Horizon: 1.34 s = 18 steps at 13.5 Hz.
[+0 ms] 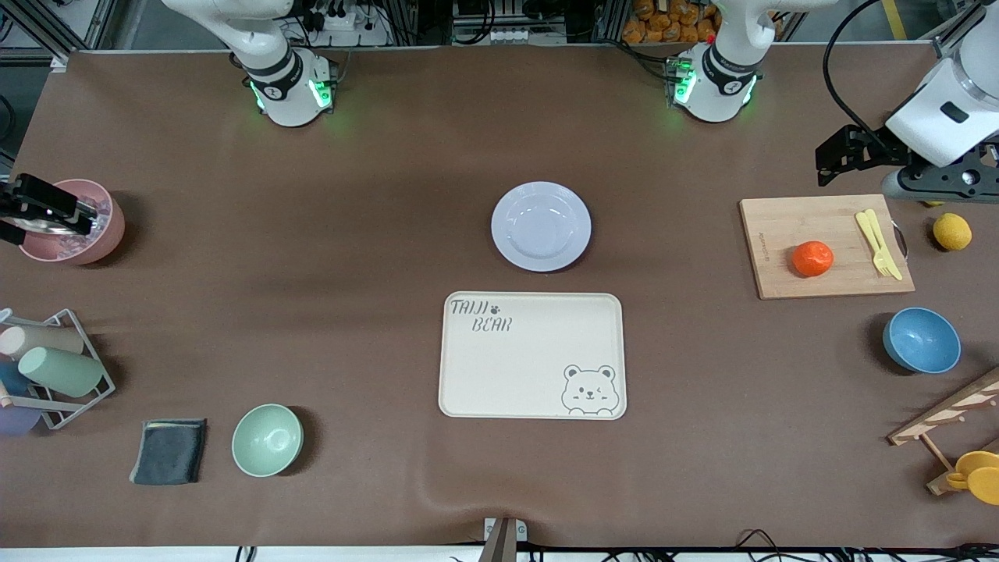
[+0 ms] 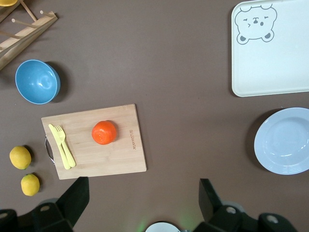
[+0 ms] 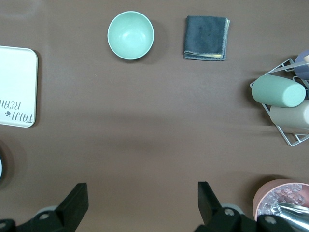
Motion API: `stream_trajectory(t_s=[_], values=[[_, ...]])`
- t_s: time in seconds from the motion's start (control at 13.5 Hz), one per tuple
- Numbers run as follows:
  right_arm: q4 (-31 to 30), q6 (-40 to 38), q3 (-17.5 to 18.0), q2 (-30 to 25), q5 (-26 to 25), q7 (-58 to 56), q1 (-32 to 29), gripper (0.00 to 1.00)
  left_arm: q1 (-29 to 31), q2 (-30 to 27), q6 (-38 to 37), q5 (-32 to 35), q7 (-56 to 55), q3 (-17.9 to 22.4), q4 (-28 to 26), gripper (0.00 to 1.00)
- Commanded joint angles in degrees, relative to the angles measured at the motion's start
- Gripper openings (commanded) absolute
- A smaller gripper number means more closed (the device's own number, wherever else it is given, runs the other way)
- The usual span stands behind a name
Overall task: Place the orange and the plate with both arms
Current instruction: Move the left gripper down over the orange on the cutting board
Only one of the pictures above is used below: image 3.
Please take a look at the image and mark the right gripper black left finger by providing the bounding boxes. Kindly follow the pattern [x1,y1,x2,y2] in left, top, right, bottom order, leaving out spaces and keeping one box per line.
[0,183,89,232]

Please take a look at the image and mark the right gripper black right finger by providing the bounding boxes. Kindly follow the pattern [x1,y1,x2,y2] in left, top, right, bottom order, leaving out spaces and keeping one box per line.
[194,181,296,232]

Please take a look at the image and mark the white round plate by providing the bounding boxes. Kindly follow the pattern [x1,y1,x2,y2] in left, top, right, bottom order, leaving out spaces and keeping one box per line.
[0,152,5,183]

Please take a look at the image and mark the pink bowl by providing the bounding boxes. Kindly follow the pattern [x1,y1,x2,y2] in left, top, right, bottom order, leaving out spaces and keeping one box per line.
[252,178,309,222]

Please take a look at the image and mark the clear plastic ice cubes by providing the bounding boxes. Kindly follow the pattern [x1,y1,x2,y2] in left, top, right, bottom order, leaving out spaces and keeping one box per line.
[257,183,309,217]

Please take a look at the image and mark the silver metal scoop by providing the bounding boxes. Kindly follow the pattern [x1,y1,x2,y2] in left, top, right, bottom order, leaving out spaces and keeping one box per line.
[275,202,309,232]

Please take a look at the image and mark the beige cup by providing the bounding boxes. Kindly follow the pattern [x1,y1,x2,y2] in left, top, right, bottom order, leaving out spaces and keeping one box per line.
[269,100,309,130]

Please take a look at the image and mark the green cup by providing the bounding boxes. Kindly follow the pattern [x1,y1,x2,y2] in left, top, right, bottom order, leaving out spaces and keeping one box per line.
[251,74,307,108]

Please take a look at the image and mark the beige bear print tray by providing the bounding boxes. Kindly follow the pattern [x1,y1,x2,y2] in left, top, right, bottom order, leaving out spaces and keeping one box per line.
[0,45,39,128]

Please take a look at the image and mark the slate blue cup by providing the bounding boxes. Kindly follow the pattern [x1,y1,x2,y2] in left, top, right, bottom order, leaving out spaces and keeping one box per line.
[294,50,309,80]

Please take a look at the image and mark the folded grey cloth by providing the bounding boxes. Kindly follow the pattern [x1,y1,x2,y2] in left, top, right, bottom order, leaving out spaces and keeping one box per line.
[183,15,230,61]

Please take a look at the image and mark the mint green bowl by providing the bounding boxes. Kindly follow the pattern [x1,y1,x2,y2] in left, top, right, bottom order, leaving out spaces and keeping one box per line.
[107,11,155,60]

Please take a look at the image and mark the white wire cup rack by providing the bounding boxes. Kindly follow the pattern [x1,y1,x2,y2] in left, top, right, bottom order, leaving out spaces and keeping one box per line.
[249,58,309,147]

